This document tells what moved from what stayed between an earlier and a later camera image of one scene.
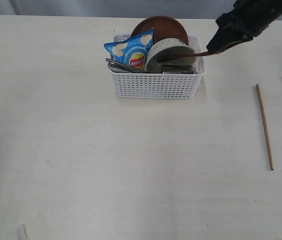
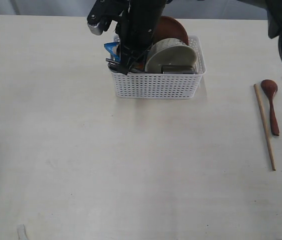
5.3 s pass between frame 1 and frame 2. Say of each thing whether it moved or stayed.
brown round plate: stayed
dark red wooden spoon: moved
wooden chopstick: stayed
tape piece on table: stayed
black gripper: moved
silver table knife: stayed
